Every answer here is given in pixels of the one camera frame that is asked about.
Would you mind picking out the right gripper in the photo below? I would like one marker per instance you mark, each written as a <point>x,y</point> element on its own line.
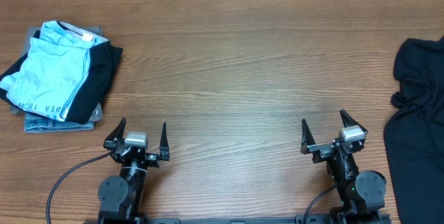
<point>333,150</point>

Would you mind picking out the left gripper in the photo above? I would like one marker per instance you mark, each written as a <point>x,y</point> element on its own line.
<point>154,160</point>

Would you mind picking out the black t-shirt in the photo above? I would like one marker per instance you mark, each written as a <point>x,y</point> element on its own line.
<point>413,136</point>

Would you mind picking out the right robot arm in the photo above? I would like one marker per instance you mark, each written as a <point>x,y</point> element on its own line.
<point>361,193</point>

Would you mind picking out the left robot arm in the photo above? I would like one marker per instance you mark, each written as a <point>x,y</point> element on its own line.
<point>121,195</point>

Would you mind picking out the folded blue jeans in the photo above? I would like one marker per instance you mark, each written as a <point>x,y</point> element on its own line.
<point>37,124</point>

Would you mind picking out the light blue folded t-shirt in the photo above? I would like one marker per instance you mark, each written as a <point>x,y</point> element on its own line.
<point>56,66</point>

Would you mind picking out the grey folded garment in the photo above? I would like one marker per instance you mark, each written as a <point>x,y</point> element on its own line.
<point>97,114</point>

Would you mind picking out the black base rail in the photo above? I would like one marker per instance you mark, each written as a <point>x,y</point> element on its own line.
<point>236,220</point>

